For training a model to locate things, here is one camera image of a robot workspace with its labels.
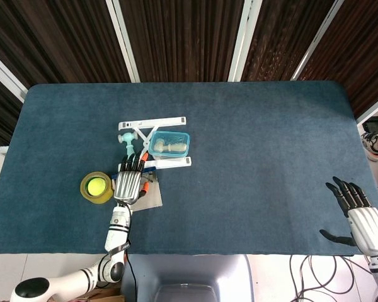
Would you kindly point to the white partition post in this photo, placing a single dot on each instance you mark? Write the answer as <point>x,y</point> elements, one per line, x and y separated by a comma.
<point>6,75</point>
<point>375,108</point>
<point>244,41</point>
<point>123,41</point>
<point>315,44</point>

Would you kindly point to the brown partition panel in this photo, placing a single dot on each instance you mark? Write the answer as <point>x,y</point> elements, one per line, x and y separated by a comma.
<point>56,41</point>
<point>359,47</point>
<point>182,41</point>
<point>280,37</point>
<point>0,116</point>

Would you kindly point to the grey robot torso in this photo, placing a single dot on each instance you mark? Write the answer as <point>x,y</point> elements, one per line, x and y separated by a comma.
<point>189,270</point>

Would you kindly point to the clear container with blue lid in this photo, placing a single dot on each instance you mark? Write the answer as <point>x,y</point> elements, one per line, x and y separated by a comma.
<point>170,137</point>

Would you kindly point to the eyeglasses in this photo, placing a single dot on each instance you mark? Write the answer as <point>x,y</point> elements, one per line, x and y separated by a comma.
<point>148,180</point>

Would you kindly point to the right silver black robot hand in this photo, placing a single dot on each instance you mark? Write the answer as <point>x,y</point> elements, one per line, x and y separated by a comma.
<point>368,228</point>

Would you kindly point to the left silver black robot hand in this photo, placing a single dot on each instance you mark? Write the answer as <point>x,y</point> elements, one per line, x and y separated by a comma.
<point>127,187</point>

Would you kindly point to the light blue massage hammer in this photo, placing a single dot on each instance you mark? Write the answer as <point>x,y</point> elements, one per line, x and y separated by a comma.
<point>129,144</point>

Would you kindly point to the blue table cloth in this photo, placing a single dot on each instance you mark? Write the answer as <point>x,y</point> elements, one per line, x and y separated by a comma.
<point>255,157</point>

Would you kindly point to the wooden brush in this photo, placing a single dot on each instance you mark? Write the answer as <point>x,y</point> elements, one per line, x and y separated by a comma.
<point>176,147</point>

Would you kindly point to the yellow green tennis ball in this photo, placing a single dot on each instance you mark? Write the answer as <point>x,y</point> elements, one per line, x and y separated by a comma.
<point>95,186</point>

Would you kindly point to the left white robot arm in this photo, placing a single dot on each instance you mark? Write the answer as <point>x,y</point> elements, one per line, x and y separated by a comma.
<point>116,234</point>

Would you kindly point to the yellow tape roll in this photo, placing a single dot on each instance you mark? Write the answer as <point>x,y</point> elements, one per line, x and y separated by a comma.
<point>107,195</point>

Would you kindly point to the white sneaker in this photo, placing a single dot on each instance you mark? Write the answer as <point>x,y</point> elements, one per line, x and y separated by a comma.
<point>373,146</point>

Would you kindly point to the white folding laptop stand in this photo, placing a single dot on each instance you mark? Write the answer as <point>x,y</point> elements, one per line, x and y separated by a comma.
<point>154,121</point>

